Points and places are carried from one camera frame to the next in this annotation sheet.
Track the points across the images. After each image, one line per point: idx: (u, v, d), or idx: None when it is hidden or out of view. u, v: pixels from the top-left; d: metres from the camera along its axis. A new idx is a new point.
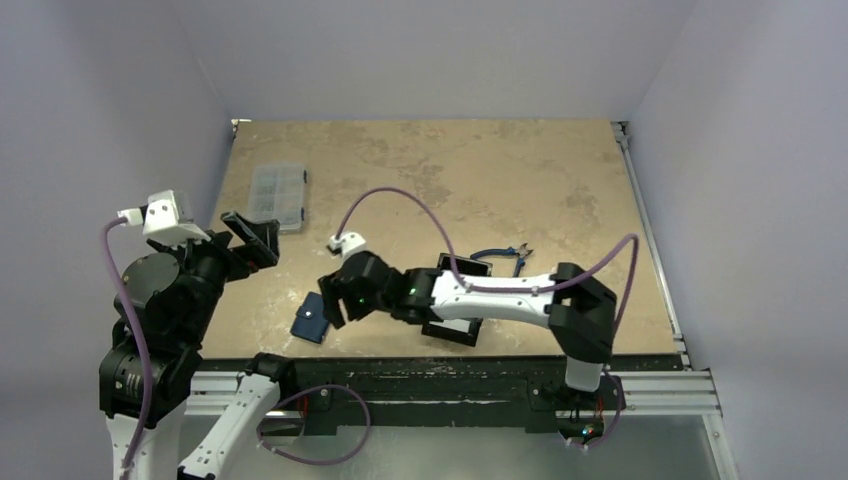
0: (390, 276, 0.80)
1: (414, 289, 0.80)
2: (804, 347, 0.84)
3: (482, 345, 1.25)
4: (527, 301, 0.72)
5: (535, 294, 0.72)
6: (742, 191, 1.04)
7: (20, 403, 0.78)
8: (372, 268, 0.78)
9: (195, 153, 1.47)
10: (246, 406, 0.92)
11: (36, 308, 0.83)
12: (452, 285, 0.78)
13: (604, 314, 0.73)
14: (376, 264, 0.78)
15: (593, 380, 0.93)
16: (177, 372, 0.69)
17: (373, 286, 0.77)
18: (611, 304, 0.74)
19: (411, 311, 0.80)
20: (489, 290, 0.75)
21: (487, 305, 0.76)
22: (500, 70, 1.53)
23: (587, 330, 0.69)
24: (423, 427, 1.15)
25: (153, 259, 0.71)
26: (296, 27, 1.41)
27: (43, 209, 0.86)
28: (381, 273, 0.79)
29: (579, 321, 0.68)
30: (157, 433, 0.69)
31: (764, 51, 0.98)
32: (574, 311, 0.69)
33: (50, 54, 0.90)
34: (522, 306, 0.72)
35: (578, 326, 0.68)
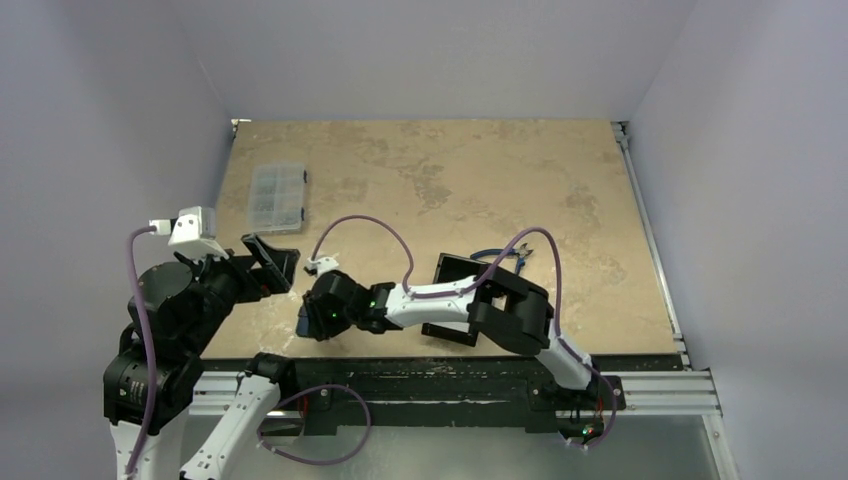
0: (355, 292, 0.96)
1: (375, 302, 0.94)
2: (804, 347, 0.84)
3: (482, 345, 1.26)
4: (455, 303, 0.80)
5: (461, 296, 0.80)
6: (742, 191, 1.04)
7: (21, 404, 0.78)
8: (338, 286, 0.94)
9: (195, 153, 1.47)
10: (246, 409, 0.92)
11: (38, 309, 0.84)
12: (401, 295, 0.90)
13: (531, 306, 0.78)
14: (340, 282, 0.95)
15: (580, 378, 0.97)
16: (181, 379, 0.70)
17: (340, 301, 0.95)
18: (538, 296, 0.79)
19: (374, 323, 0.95)
20: (428, 296, 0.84)
21: (426, 309, 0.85)
22: (500, 69, 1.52)
23: (508, 323, 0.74)
24: (423, 427, 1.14)
25: (167, 266, 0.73)
26: (296, 27, 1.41)
27: (42, 210, 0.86)
28: (347, 290, 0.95)
29: (499, 316, 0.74)
30: (160, 440, 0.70)
31: (764, 50, 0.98)
32: (492, 308, 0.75)
33: (50, 55, 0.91)
34: (451, 307, 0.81)
35: (495, 320, 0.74)
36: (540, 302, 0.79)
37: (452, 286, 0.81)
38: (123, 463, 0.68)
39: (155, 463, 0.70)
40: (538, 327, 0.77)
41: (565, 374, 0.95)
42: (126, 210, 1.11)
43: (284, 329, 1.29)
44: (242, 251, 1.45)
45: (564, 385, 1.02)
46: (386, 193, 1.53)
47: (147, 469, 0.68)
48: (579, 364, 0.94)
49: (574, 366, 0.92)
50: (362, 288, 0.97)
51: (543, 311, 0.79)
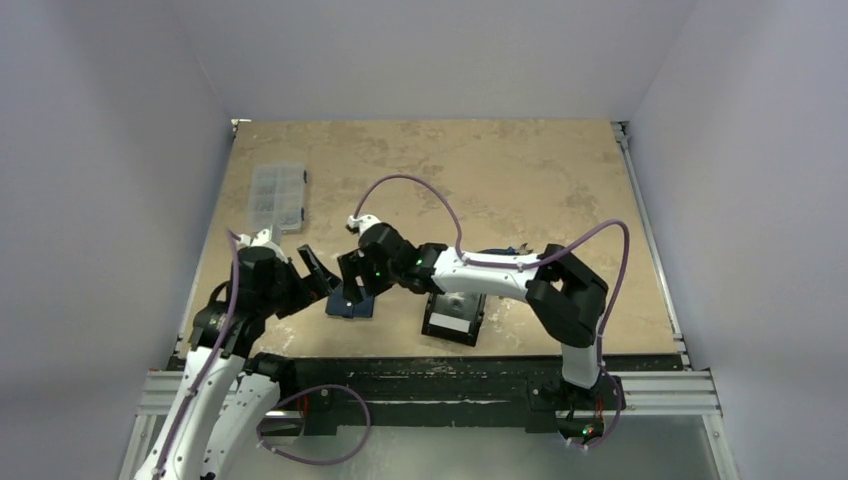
0: (402, 247, 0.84)
1: (422, 260, 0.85)
2: (804, 348, 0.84)
3: (482, 345, 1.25)
4: (513, 277, 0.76)
5: (520, 271, 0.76)
6: (742, 191, 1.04)
7: (21, 405, 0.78)
8: (386, 238, 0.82)
9: (195, 153, 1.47)
10: (246, 406, 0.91)
11: (36, 311, 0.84)
12: (452, 259, 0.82)
13: (590, 298, 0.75)
14: (387, 233, 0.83)
15: (589, 377, 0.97)
16: (254, 327, 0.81)
17: (384, 254, 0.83)
18: (601, 290, 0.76)
19: (416, 280, 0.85)
20: (484, 263, 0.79)
21: (480, 279, 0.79)
22: (500, 70, 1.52)
23: (565, 309, 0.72)
24: (423, 427, 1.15)
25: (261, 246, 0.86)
26: (296, 28, 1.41)
27: (42, 211, 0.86)
28: (394, 243, 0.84)
29: (557, 298, 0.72)
30: (226, 370, 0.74)
31: (764, 51, 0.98)
32: (552, 289, 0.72)
33: (50, 55, 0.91)
34: (507, 280, 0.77)
35: (553, 304, 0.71)
36: (600, 295, 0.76)
37: (512, 260, 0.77)
38: (189, 383, 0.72)
39: (214, 391, 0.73)
40: (592, 320, 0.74)
41: (577, 367, 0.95)
42: (126, 210, 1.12)
43: (284, 329, 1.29)
44: None
45: (567, 378, 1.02)
46: (386, 193, 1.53)
47: (206, 394, 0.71)
48: (597, 364, 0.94)
49: (593, 365, 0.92)
50: (410, 244, 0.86)
51: (600, 304, 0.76)
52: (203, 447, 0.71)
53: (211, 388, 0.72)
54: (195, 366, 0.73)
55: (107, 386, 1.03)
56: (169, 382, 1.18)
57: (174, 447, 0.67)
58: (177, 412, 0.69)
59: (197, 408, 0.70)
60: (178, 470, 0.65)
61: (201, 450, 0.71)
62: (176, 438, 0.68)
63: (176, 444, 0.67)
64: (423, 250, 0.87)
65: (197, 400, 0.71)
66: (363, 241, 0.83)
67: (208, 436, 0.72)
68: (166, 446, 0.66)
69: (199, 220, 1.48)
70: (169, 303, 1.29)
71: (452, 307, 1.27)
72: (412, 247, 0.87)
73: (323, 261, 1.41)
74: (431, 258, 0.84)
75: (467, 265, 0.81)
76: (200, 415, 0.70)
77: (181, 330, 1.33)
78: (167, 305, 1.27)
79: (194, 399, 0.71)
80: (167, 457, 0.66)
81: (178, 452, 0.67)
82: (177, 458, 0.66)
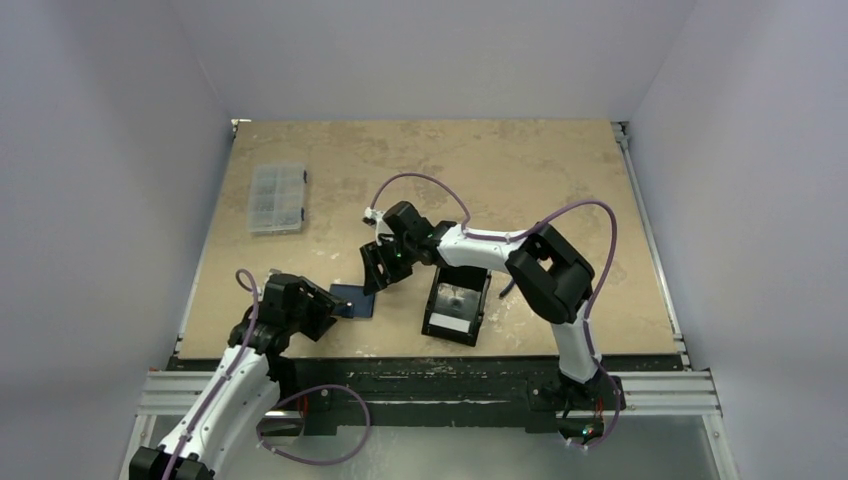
0: (419, 222, 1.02)
1: (433, 233, 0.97)
2: (805, 347, 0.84)
3: (482, 345, 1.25)
4: (501, 248, 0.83)
5: (508, 244, 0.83)
6: (742, 191, 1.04)
7: (21, 404, 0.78)
8: (404, 212, 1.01)
9: (195, 153, 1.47)
10: (249, 405, 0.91)
11: (35, 311, 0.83)
12: (457, 233, 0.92)
13: (572, 277, 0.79)
14: (405, 208, 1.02)
15: (584, 370, 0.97)
16: (280, 339, 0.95)
17: (403, 226, 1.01)
18: (583, 270, 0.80)
19: (425, 252, 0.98)
20: (480, 237, 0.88)
21: (474, 250, 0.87)
22: (500, 70, 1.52)
23: (542, 281, 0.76)
24: (424, 427, 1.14)
25: (284, 274, 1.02)
26: (296, 27, 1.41)
27: (42, 210, 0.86)
28: (411, 218, 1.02)
29: (536, 269, 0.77)
30: (256, 365, 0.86)
31: (764, 52, 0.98)
32: (533, 261, 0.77)
33: (49, 55, 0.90)
34: (496, 252, 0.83)
35: (530, 272, 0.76)
36: (583, 276, 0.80)
37: (503, 234, 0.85)
38: (224, 369, 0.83)
39: (243, 380, 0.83)
40: (570, 297, 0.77)
41: (570, 357, 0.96)
42: (125, 210, 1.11)
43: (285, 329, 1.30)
44: (242, 251, 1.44)
45: (562, 369, 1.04)
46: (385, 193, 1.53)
47: (237, 379, 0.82)
48: (592, 357, 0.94)
49: (583, 353, 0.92)
50: (426, 221, 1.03)
51: (583, 285, 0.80)
52: (222, 429, 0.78)
53: (241, 377, 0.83)
54: (230, 357, 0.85)
55: (107, 386, 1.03)
56: (169, 382, 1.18)
57: (202, 419, 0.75)
58: (210, 389, 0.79)
59: (228, 389, 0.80)
60: (202, 438, 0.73)
61: (220, 431, 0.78)
62: (207, 410, 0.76)
63: (204, 416, 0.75)
64: (437, 227, 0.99)
65: (228, 384, 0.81)
66: (386, 215, 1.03)
67: (227, 420, 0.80)
68: (197, 414, 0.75)
69: (199, 220, 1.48)
70: (169, 303, 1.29)
71: (452, 308, 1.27)
72: (428, 225, 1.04)
73: (324, 260, 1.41)
74: (440, 232, 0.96)
75: (467, 238, 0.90)
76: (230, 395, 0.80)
77: (181, 330, 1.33)
78: (167, 305, 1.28)
79: (226, 382, 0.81)
80: (195, 425, 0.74)
81: (205, 423, 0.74)
82: (203, 428, 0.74)
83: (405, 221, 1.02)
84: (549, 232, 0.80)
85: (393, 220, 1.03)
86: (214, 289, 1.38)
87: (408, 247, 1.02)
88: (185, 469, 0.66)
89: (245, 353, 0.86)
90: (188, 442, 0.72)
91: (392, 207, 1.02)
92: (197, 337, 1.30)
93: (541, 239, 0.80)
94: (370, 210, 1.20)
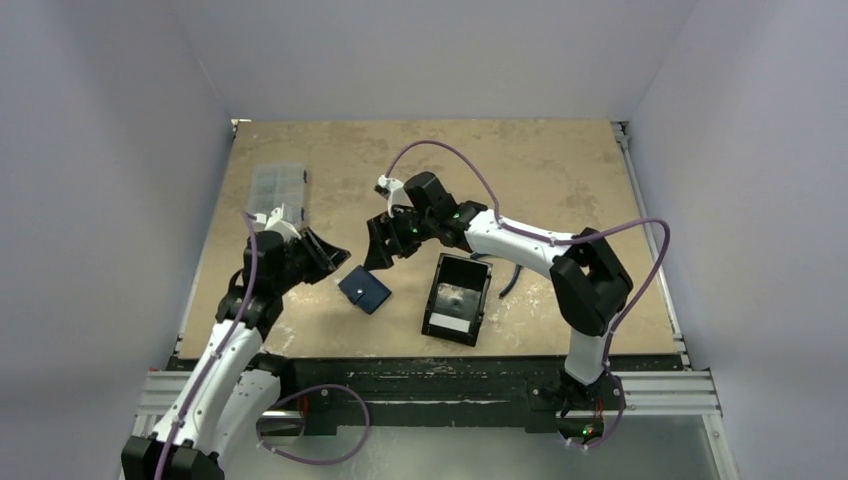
0: (444, 199, 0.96)
1: (458, 214, 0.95)
2: (805, 347, 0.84)
3: (482, 345, 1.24)
4: (543, 249, 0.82)
5: (552, 245, 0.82)
6: (743, 190, 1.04)
7: (22, 403, 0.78)
8: (430, 185, 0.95)
9: (195, 152, 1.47)
10: (248, 396, 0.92)
11: (35, 310, 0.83)
12: (489, 221, 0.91)
13: (611, 290, 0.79)
14: (433, 182, 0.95)
15: (591, 374, 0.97)
16: (273, 311, 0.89)
17: (428, 199, 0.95)
18: (622, 284, 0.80)
19: (448, 232, 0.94)
20: (520, 232, 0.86)
21: (511, 245, 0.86)
22: (500, 70, 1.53)
23: (585, 292, 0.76)
24: (424, 427, 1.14)
25: (266, 234, 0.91)
26: (296, 27, 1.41)
27: (41, 209, 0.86)
28: (436, 193, 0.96)
29: (581, 279, 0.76)
30: (247, 340, 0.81)
31: (764, 51, 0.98)
32: (578, 271, 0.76)
33: (51, 54, 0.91)
34: (537, 252, 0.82)
35: (575, 282, 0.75)
36: (621, 290, 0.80)
37: (547, 234, 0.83)
38: (213, 348, 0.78)
39: (234, 358, 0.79)
40: (607, 311, 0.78)
41: (580, 360, 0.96)
42: (125, 210, 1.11)
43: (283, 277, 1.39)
44: (242, 251, 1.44)
45: (567, 369, 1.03)
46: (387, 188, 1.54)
47: (227, 358, 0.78)
48: (602, 362, 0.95)
49: (596, 359, 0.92)
50: (452, 199, 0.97)
51: (620, 298, 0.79)
52: (219, 410, 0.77)
53: (231, 355, 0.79)
54: (219, 334, 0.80)
55: (107, 386, 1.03)
56: (169, 382, 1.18)
57: (194, 403, 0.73)
58: (200, 372, 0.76)
59: (218, 370, 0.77)
60: (195, 423, 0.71)
61: (218, 412, 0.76)
62: (197, 395, 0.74)
63: (196, 400, 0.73)
64: (462, 207, 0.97)
65: (219, 364, 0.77)
66: (411, 185, 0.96)
67: (224, 402, 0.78)
68: (188, 399, 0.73)
69: (199, 220, 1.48)
70: (169, 303, 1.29)
71: (452, 308, 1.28)
72: (453, 203, 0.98)
73: None
74: (465, 215, 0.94)
75: (504, 229, 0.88)
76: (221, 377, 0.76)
77: (181, 330, 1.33)
78: (166, 305, 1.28)
79: (216, 363, 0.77)
80: (187, 410, 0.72)
81: (198, 407, 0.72)
82: (196, 413, 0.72)
83: (430, 195, 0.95)
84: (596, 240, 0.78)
85: (416, 193, 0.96)
86: (214, 289, 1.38)
87: (427, 223, 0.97)
88: (181, 456, 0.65)
89: (235, 328, 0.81)
90: (182, 428, 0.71)
91: (416, 178, 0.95)
92: (197, 337, 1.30)
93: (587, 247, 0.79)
94: (384, 178, 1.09)
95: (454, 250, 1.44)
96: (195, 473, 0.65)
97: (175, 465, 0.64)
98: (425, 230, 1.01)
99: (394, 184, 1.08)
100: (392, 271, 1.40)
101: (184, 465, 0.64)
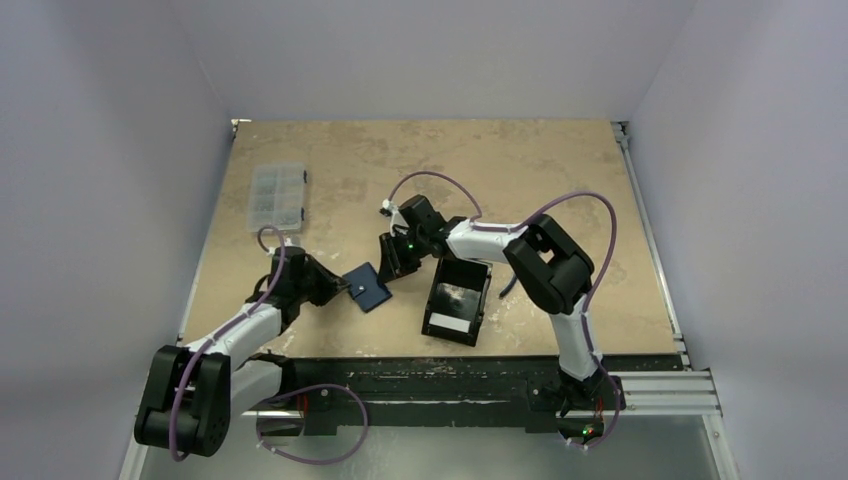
0: (431, 215, 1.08)
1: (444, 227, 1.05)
2: (805, 347, 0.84)
3: (482, 345, 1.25)
4: (501, 238, 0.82)
5: (510, 234, 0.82)
6: (743, 190, 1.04)
7: (22, 403, 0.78)
8: (418, 205, 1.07)
9: (195, 153, 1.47)
10: (251, 375, 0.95)
11: (34, 311, 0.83)
12: (463, 226, 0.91)
13: (570, 268, 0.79)
14: (421, 202, 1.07)
15: (582, 368, 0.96)
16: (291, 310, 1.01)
17: (417, 218, 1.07)
18: (581, 262, 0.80)
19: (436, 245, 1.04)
20: (484, 228, 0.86)
21: (477, 241, 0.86)
22: (500, 70, 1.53)
23: (538, 269, 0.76)
24: (424, 427, 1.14)
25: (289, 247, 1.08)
26: (296, 27, 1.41)
27: (40, 210, 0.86)
28: (424, 211, 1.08)
29: (532, 256, 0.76)
30: (271, 314, 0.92)
31: (764, 51, 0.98)
32: (529, 249, 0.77)
33: (49, 54, 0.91)
34: (496, 241, 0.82)
35: (526, 259, 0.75)
36: (581, 268, 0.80)
37: (506, 225, 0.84)
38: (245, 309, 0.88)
39: (261, 321, 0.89)
40: (568, 287, 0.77)
41: (569, 354, 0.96)
42: (125, 211, 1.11)
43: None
44: (242, 251, 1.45)
45: (564, 368, 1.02)
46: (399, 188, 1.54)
47: (256, 317, 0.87)
48: (591, 355, 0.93)
49: (583, 351, 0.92)
50: (438, 215, 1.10)
51: (580, 276, 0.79)
52: (239, 357, 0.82)
53: (259, 317, 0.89)
54: (249, 304, 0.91)
55: (107, 387, 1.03)
56: None
57: (226, 335, 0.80)
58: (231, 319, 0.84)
59: (249, 322, 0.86)
60: (227, 345, 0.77)
61: (237, 358, 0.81)
62: (229, 331, 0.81)
63: (227, 333, 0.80)
64: (449, 223, 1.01)
65: (249, 319, 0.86)
66: (403, 206, 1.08)
67: (243, 352, 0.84)
68: (221, 330, 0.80)
69: (199, 220, 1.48)
70: (169, 303, 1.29)
71: (452, 308, 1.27)
72: (440, 219, 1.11)
73: (323, 261, 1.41)
74: (450, 228, 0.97)
75: (475, 229, 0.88)
76: (250, 327, 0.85)
77: (181, 330, 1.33)
78: (166, 304, 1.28)
79: (246, 318, 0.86)
80: (219, 337, 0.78)
81: (229, 337, 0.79)
82: (226, 341, 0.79)
83: (419, 213, 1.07)
84: (548, 222, 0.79)
85: (408, 212, 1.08)
86: (215, 289, 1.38)
87: (421, 240, 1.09)
88: (211, 362, 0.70)
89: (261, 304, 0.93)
90: (213, 347, 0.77)
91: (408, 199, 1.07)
92: (197, 337, 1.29)
93: (540, 229, 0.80)
94: (388, 203, 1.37)
95: None
96: (222, 382, 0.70)
97: (207, 366, 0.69)
98: (420, 246, 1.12)
99: (394, 208, 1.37)
100: None
101: (214, 370, 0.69)
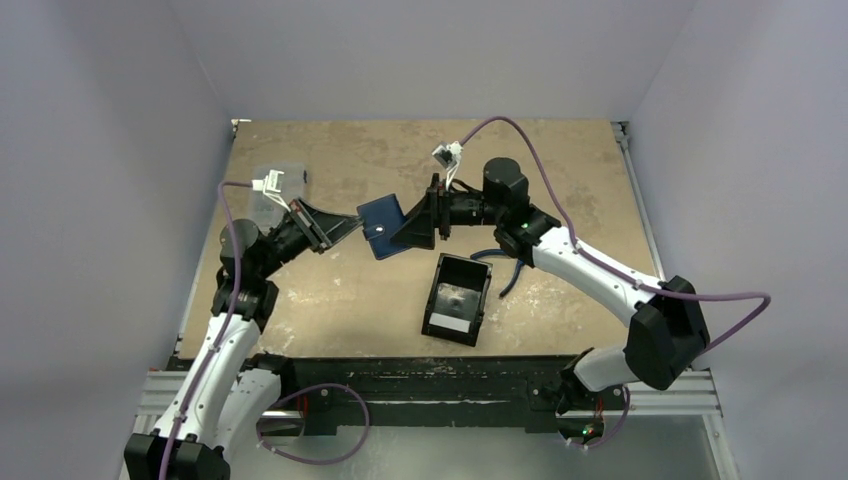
0: (522, 203, 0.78)
1: (527, 225, 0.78)
2: (803, 347, 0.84)
3: (481, 345, 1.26)
4: (623, 289, 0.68)
5: (634, 288, 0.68)
6: (742, 191, 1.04)
7: (22, 403, 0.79)
8: (518, 186, 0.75)
9: (195, 153, 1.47)
10: (249, 393, 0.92)
11: (35, 310, 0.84)
12: (563, 242, 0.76)
13: (690, 348, 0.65)
14: (519, 184, 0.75)
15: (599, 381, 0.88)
16: (270, 300, 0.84)
17: (508, 201, 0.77)
18: (700, 344, 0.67)
19: (510, 240, 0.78)
20: (597, 261, 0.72)
21: (582, 274, 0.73)
22: (500, 70, 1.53)
23: (663, 346, 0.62)
24: (424, 427, 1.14)
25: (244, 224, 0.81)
26: (296, 27, 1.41)
27: (42, 208, 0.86)
28: (518, 194, 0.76)
29: (663, 331, 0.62)
30: (244, 332, 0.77)
31: (766, 50, 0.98)
32: (663, 322, 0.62)
33: (50, 54, 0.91)
34: (616, 291, 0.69)
35: (657, 336, 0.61)
36: (698, 351, 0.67)
37: (632, 274, 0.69)
38: (210, 342, 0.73)
39: (234, 351, 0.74)
40: (678, 368, 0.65)
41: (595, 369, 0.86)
42: (124, 209, 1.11)
43: (285, 275, 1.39)
44: None
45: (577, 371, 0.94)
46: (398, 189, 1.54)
47: (227, 351, 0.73)
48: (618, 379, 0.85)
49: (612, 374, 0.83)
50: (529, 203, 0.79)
51: (695, 360, 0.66)
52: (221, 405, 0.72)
53: (230, 349, 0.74)
54: (214, 328, 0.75)
55: (106, 386, 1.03)
56: (170, 382, 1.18)
57: (195, 397, 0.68)
58: (198, 368, 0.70)
59: (217, 364, 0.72)
60: (199, 417, 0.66)
61: (218, 408, 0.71)
62: (199, 387, 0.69)
63: (198, 393, 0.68)
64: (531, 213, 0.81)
65: (219, 357, 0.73)
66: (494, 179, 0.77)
67: (224, 396, 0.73)
68: (190, 393, 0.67)
69: (199, 220, 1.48)
70: (169, 304, 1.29)
71: (452, 308, 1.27)
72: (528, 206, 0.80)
73: (324, 260, 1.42)
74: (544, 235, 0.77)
75: (579, 255, 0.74)
76: (220, 370, 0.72)
77: (181, 330, 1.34)
78: (166, 304, 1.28)
79: (214, 356, 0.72)
80: (188, 405, 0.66)
81: (200, 400, 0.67)
82: (198, 406, 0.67)
83: (511, 197, 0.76)
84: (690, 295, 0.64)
85: (497, 188, 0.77)
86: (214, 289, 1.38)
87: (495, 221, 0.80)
88: (185, 448, 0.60)
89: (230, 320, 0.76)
90: (183, 424, 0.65)
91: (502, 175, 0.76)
92: (197, 337, 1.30)
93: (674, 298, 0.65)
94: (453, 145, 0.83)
95: (455, 250, 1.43)
96: (203, 467, 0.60)
97: (182, 458, 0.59)
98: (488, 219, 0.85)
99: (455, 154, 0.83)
100: (391, 270, 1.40)
101: (189, 459, 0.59)
